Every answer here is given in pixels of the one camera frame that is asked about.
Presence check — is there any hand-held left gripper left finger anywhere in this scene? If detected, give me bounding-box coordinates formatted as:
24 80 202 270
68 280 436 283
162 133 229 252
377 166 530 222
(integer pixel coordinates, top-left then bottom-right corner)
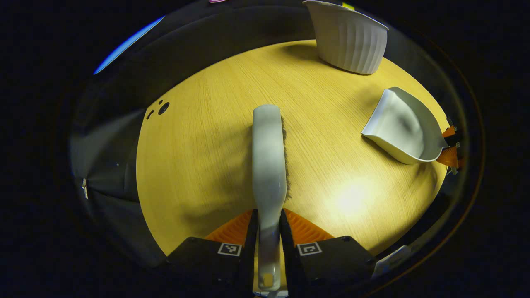
166 209 259 297

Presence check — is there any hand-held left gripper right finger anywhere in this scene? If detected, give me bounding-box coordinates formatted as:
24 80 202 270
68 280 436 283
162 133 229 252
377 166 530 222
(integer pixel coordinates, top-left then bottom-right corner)
279 208 377 297

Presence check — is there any white dustpan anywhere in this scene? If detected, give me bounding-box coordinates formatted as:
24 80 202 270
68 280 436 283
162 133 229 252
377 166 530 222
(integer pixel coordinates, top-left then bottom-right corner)
361 87 449 165

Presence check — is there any small white broom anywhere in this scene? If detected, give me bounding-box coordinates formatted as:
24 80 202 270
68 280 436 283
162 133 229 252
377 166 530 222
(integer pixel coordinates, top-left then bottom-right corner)
252 104 287 292

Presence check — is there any white ribbed garbage bin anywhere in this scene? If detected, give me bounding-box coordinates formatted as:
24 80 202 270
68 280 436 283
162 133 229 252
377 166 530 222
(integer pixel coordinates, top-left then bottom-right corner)
302 0 389 75

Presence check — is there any wooden desktop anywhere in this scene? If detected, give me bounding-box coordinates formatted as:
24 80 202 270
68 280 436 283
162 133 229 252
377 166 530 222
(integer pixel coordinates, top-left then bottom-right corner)
136 39 452 290

